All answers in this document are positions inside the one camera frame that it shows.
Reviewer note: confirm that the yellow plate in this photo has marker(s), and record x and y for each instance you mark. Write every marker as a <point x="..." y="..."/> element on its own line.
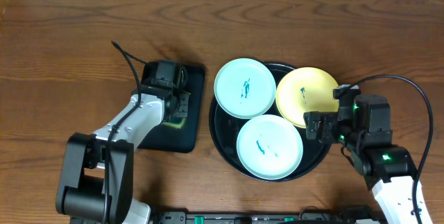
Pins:
<point x="304" y="90"/>

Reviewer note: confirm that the black rectangular tray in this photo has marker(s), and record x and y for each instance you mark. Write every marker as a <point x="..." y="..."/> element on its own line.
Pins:
<point x="177" y="140"/>

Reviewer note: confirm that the green scouring sponge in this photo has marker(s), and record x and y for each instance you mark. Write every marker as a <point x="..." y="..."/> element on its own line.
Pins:
<point x="174" y="123"/>

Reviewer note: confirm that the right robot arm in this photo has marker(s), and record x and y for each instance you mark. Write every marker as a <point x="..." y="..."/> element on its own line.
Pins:
<point x="388" y="169"/>

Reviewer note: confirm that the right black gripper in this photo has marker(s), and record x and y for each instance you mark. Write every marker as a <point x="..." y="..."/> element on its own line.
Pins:
<point x="329" y="119"/>

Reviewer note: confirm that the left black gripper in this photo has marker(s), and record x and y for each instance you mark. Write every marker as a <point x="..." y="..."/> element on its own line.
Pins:
<point x="182" y="105"/>

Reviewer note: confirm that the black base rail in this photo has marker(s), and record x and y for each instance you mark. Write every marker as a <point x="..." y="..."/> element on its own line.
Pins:
<point x="205" y="218"/>

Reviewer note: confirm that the light blue plate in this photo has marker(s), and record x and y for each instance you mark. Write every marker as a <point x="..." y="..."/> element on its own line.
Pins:
<point x="244" y="88"/>
<point x="269" y="147"/>

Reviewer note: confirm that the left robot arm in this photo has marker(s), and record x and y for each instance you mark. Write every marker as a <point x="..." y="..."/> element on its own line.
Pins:
<point x="96" y="180"/>

